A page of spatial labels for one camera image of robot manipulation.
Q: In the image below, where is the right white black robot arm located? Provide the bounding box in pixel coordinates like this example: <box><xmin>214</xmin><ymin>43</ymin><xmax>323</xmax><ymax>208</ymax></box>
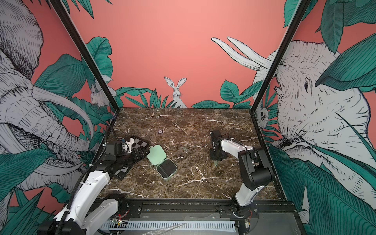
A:
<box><xmin>210</xmin><ymin>130</ymin><xmax>274</xmax><ymax>207</ymax></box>

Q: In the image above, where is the black white checkerboard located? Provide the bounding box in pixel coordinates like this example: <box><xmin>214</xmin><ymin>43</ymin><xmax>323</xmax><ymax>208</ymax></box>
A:
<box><xmin>113</xmin><ymin>136</ymin><xmax>150</xmax><ymax>180</ymax></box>

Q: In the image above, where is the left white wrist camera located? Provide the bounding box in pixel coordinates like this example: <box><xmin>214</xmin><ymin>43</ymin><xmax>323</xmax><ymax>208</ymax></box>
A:
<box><xmin>122</xmin><ymin>139</ymin><xmax>134</xmax><ymax>154</ymax></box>

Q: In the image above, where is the mint green nail clipper case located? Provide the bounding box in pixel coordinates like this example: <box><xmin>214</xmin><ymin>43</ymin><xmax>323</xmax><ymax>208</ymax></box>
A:
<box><xmin>146</xmin><ymin>145</ymin><xmax>178</xmax><ymax>180</ymax></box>

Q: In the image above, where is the black frame post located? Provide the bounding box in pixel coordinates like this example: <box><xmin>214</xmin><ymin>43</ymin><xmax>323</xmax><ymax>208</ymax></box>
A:
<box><xmin>250</xmin><ymin>0</ymin><xmax>310</xmax><ymax>114</ymax></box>
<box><xmin>50</xmin><ymin>0</ymin><xmax>120</xmax><ymax>111</ymax></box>

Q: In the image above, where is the black front mounting rail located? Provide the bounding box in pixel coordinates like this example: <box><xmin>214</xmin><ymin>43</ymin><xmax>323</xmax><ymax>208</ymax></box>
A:
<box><xmin>119</xmin><ymin>198</ymin><xmax>299</xmax><ymax>219</ymax></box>

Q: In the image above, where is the white slotted cable duct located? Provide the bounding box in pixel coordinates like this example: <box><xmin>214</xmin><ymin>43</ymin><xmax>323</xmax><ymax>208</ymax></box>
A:
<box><xmin>100</xmin><ymin>220</ymin><xmax>237</xmax><ymax>232</ymax></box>

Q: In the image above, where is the right black frame post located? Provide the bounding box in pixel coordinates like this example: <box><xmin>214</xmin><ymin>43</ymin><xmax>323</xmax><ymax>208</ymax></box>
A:
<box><xmin>250</xmin><ymin>0</ymin><xmax>310</xmax><ymax>114</ymax></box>

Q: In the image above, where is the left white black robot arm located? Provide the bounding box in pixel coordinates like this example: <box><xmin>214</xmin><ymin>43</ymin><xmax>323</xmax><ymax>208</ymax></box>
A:
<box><xmin>37</xmin><ymin>138</ymin><xmax>149</xmax><ymax>235</ymax></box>

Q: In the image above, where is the left black frame post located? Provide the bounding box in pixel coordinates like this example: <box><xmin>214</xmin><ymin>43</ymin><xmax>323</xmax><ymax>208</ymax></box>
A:
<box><xmin>50</xmin><ymin>0</ymin><xmax>120</xmax><ymax>111</ymax></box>

